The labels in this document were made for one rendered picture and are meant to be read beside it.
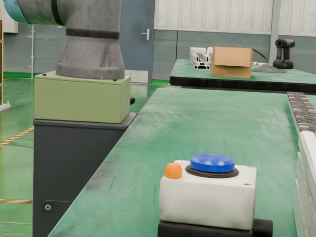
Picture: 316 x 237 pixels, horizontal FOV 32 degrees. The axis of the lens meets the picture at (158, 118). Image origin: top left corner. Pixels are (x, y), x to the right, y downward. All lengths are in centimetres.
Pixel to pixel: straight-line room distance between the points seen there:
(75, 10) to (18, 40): 1101
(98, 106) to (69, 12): 21
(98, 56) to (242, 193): 74
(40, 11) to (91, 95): 22
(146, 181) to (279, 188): 16
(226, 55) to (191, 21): 888
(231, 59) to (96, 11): 168
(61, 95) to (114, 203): 58
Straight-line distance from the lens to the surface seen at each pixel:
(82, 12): 116
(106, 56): 117
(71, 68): 116
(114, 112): 112
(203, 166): 47
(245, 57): 278
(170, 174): 46
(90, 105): 113
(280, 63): 415
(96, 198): 61
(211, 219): 46
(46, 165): 117
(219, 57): 278
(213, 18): 1162
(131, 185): 66
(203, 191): 46
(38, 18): 123
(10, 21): 1196
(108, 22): 117
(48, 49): 1200
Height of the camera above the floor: 95
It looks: 8 degrees down
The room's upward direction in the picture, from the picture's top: 3 degrees clockwise
